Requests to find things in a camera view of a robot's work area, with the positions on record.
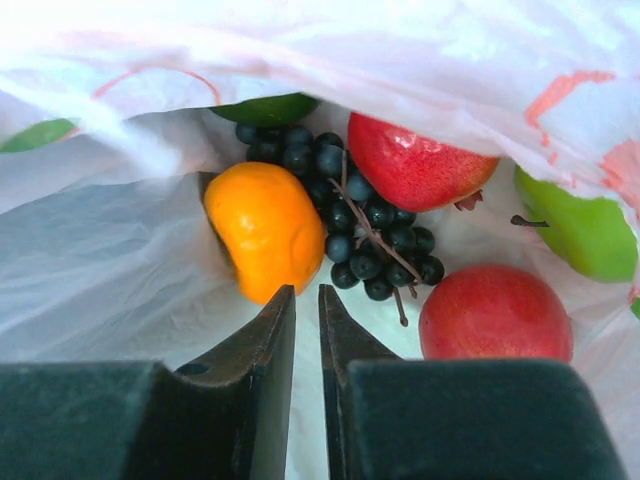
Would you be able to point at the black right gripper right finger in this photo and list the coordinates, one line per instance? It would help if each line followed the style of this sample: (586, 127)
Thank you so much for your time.
(390, 418)

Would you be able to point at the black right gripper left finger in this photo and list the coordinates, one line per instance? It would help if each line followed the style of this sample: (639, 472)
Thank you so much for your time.
(223, 415)

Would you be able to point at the red fake apple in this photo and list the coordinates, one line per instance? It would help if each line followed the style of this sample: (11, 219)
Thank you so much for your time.
(494, 311)

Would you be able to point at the orange fake tangerine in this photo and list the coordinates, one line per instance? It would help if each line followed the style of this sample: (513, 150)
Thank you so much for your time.
(269, 226)

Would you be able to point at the pink plastic bag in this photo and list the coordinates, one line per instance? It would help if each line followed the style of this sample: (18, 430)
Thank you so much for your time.
(106, 124)

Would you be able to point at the black fake grape bunch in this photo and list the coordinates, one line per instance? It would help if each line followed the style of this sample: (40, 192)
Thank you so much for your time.
(369, 241)

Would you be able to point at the red fake pomegranate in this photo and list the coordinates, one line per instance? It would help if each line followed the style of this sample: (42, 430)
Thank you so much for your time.
(413, 172)

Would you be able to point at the green fake fruit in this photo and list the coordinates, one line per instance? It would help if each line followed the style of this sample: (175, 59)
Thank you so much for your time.
(268, 112)

